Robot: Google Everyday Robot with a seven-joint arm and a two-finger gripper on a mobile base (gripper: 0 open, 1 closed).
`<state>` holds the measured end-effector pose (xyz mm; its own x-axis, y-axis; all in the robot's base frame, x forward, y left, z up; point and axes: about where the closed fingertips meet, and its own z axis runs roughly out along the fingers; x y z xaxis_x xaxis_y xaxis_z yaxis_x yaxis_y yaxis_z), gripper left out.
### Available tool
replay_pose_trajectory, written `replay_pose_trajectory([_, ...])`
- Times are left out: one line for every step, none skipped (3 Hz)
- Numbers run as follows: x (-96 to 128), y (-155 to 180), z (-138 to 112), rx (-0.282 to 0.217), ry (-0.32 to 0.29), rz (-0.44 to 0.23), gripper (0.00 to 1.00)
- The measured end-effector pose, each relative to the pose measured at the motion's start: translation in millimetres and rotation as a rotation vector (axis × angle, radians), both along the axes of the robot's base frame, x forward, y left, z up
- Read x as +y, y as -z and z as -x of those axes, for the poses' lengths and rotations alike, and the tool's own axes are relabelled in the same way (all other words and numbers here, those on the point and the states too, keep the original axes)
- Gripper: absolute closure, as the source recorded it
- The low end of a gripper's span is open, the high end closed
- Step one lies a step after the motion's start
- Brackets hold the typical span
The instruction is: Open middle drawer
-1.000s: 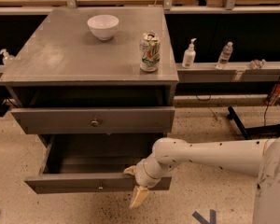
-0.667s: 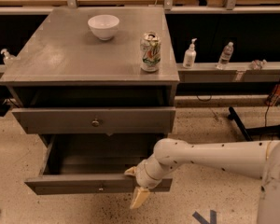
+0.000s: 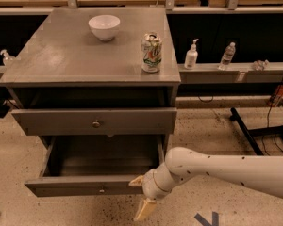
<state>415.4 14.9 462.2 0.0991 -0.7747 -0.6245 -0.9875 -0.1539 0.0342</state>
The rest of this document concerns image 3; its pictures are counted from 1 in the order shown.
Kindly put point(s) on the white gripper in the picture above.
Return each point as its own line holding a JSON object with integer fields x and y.
{"x": 151, "y": 184}

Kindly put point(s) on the grey drawer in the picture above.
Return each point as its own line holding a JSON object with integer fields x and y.
{"x": 109, "y": 122}
{"x": 96, "y": 165}

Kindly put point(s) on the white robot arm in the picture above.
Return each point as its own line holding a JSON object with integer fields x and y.
{"x": 258, "y": 172}

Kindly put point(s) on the grey top drawer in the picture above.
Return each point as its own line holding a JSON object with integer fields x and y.
{"x": 109, "y": 122}

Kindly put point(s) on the grey drawer cabinet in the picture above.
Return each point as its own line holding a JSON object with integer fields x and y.
{"x": 64, "y": 66}

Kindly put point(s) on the white pump lotion bottle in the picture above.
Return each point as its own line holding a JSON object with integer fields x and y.
{"x": 191, "y": 55}

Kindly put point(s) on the green white soda can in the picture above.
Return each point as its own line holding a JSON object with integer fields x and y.
{"x": 151, "y": 47}

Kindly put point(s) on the black stand base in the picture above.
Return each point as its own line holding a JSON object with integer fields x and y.
{"x": 250, "y": 134}

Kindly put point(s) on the clear plastic water bottle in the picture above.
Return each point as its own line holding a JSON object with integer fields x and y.
{"x": 227, "y": 56}

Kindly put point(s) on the white ceramic bowl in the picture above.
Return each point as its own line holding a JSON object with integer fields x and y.
{"x": 104, "y": 27}

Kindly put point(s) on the orange power strip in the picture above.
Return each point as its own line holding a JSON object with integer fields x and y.
{"x": 277, "y": 97}

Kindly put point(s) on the crumpled plastic wrapper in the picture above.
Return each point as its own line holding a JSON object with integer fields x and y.
{"x": 260, "y": 65}

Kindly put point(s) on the clear pump sanitizer bottle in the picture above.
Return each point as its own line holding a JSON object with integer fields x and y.
{"x": 7, "y": 57}

